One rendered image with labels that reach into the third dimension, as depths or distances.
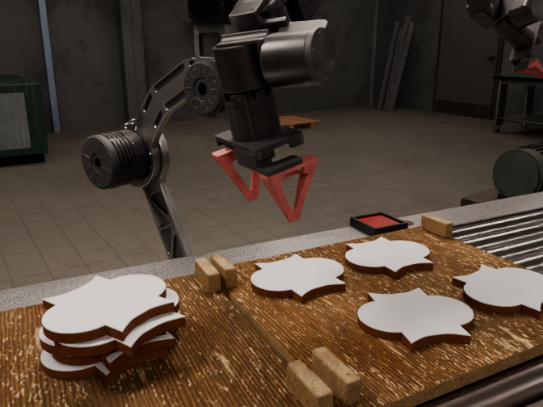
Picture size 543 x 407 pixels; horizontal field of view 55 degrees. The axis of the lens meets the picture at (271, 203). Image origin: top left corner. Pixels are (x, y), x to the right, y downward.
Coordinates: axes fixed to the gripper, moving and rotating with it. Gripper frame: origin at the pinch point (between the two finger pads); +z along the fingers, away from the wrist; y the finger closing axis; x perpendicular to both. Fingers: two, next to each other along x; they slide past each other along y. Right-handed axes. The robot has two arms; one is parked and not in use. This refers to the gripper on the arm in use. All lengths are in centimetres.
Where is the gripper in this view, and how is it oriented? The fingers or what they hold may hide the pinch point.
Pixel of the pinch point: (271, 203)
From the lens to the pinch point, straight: 64.7
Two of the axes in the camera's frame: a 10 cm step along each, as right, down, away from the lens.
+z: 1.9, 8.9, 4.1
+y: 5.2, 2.6, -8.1
